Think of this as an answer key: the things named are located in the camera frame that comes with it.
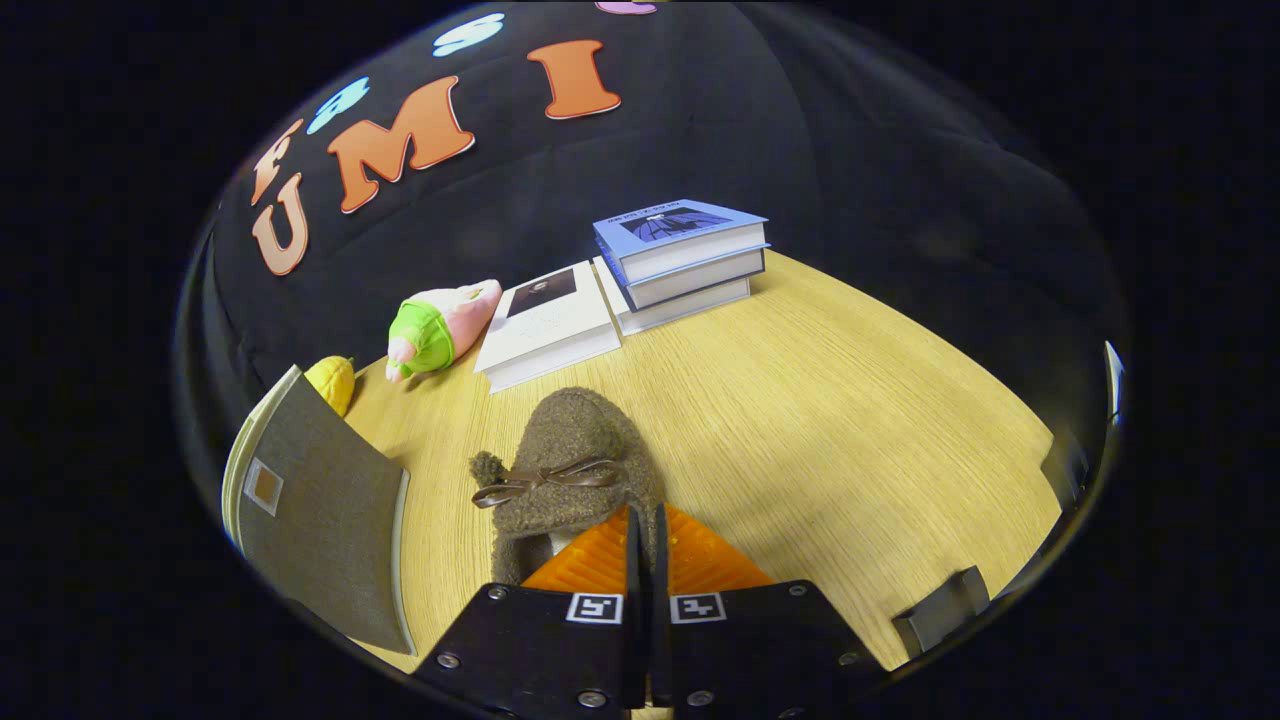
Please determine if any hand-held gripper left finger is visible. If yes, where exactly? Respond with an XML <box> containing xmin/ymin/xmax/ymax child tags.
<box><xmin>412</xmin><ymin>505</ymin><xmax>648</xmax><ymax>716</ymax></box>

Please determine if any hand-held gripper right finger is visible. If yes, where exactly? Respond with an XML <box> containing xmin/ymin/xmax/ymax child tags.
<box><xmin>652</xmin><ymin>503</ymin><xmax>891</xmax><ymax>716</ymax></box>

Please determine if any brown fuzzy shoe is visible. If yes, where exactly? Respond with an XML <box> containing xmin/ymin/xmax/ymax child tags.
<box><xmin>470</xmin><ymin>387</ymin><xmax>666</xmax><ymax>586</ymax></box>

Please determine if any grey fabric storage box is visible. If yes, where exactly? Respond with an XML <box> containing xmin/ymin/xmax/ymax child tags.
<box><xmin>221</xmin><ymin>365</ymin><xmax>418</xmax><ymax>658</ymax></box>

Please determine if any white book with portrait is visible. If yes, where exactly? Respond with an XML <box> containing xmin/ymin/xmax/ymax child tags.
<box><xmin>474</xmin><ymin>261</ymin><xmax>622</xmax><ymax>394</ymax></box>

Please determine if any black table clamp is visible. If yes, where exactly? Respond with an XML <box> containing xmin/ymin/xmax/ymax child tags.
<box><xmin>1040</xmin><ymin>430</ymin><xmax>1091</xmax><ymax>516</ymax></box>
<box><xmin>893</xmin><ymin>566</ymin><xmax>991</xmax><ymax>659</ymax></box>

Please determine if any pink green plush toy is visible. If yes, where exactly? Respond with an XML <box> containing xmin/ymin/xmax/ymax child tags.
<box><xmin>386</xmin><ymin>279</ymin><xmax>503</xmax><ymax>384</ymax></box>

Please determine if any blue cover book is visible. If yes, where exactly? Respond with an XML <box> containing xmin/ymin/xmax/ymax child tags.
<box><xmin>592</xmin><ymin>199</ymin><xmax>770</xmax><ymax>286</ymax></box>

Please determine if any yellow knitted ball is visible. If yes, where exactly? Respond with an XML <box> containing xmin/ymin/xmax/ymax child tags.
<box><xmin>304</xmin><ymin>356</ymin><xmax>357</xmax><ymax>418</ymax></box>

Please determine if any black backdrop cloth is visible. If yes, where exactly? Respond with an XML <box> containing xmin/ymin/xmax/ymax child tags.
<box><xmin>180</xmin><ymin>0</ymin><xmax>1131</xmax><ymax>481</ymax></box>

